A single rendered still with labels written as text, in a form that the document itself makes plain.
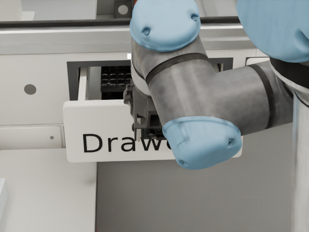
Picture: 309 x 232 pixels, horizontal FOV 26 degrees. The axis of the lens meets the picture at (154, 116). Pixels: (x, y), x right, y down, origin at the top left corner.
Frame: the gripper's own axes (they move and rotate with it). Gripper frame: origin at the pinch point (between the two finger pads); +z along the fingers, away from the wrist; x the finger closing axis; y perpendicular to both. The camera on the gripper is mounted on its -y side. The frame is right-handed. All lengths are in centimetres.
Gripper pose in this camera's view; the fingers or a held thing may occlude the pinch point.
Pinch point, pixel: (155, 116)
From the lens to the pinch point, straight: 105.1
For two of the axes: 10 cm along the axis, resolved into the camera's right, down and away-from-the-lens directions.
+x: 10.0, -0.3, 0.4
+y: 0.4, 9.3, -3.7
